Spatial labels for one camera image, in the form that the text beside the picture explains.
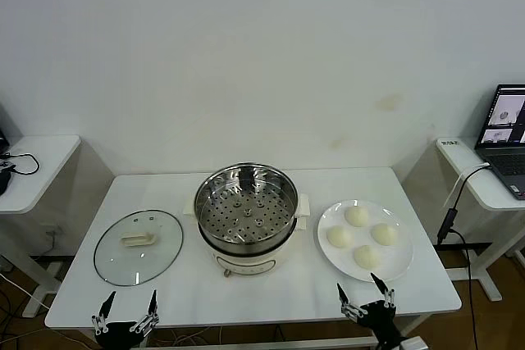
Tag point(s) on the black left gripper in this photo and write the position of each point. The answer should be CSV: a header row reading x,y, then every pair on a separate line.
x,y
119,335

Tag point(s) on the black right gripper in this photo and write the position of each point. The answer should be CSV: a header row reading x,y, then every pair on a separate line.
x,y
379,321

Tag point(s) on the white steamed baozi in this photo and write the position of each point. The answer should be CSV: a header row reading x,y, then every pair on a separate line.
x,y
384,233
339,237
367,256
357,216

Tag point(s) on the stainless steel steamer basket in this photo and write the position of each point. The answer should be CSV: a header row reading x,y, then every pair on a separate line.
x,y
246,223

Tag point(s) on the white round plate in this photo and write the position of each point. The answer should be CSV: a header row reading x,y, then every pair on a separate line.
x,y
340,262

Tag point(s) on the cream electric cooker pot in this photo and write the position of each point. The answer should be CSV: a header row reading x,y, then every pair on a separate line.
x,y
246,263

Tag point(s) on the white side table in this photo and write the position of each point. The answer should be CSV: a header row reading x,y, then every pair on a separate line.
x,y
41,169
463,161

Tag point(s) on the white label sticker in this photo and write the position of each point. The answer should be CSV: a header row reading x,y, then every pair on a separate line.
x,y
450,143

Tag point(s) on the small black usb hub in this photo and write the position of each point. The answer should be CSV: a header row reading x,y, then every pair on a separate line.
x,y
5,165

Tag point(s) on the grey open laptop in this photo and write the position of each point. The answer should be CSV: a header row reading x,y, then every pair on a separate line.
x,y
506,161

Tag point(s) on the white table frame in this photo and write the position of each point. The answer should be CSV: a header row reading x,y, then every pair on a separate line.
x,y
144,337

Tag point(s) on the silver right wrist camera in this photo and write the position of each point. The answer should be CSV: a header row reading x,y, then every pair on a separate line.
x,y
412,344

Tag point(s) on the white wall socket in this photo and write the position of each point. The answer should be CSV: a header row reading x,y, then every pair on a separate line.
x,y
52,228

